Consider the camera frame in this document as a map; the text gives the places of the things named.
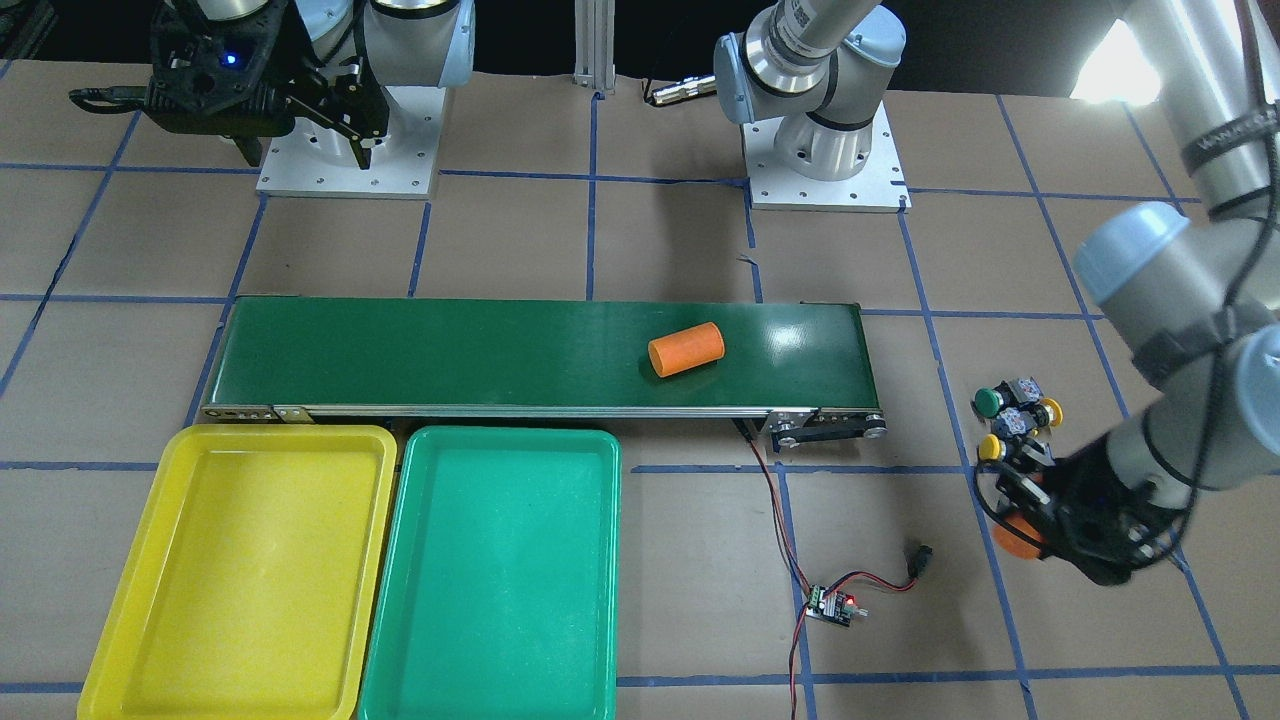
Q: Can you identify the green plastic tray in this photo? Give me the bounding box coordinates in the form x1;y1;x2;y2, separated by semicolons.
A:
356;427;622;719

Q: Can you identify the yellow push button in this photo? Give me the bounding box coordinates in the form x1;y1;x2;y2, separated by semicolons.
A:
992;397;1064;436
977;434;1012;462

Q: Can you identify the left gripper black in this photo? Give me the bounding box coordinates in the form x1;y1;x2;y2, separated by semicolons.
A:
1004;439;1185;585

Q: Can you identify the plain orange cylinder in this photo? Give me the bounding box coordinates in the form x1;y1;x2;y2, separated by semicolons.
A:
646;322;726;378

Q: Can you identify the aluminium frame post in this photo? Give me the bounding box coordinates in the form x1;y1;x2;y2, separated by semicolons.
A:
573;0;616;95

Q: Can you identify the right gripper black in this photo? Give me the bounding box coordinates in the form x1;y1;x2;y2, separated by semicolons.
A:
145;1;390;169

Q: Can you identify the black barrel connector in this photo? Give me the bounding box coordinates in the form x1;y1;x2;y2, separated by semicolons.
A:
906;544;934;583

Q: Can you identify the motor controller board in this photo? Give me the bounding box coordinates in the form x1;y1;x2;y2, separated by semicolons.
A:
804;585;868;628

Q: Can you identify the green push button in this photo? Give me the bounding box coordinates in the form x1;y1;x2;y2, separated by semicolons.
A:
972;375;1044;419

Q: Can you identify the orange cylinder marked 4680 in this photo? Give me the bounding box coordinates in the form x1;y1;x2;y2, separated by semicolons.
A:
992;510;1044;560

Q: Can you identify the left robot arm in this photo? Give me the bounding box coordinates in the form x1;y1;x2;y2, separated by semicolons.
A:
713;1;1279;585

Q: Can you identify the red black wire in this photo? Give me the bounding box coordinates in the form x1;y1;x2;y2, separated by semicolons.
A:
735;420;916;720

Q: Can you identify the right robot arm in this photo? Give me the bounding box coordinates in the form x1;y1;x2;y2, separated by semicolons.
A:
142;1;475;169

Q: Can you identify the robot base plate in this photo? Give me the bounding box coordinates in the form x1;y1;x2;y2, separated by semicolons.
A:
742;104;913;213
256;86;451;201

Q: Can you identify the yellow plastic tray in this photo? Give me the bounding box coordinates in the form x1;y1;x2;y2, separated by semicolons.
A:
76;424;398;719

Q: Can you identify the green conveyor belt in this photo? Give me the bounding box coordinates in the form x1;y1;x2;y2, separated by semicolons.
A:
200;296;886;447

